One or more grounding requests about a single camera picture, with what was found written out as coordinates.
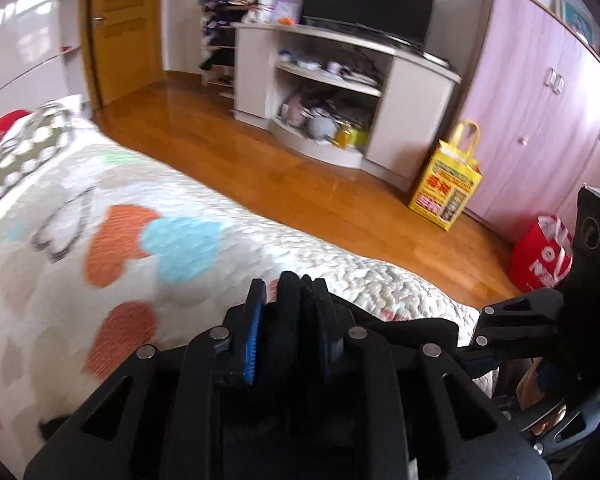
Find white tv cabinet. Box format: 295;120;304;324
234;23;460;191

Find yellow shopping bag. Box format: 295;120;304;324
408;120;482;232

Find green polka dot pillow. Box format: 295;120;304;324
0;103;76;201

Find wooden door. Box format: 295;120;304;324
79;0;164;110

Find heart pattern quilt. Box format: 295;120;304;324
0;119;478;477

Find pink wardrobe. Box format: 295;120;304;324
455;0;600;243

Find black television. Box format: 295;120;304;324
302;0;434;50

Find black pants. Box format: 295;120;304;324
38;270;462;480

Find white wardrobe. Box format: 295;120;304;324
0;0;91;118

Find shoe rack with shoes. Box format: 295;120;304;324
198;0;276;98

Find red shopping bag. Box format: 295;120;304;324
508;214;573;292

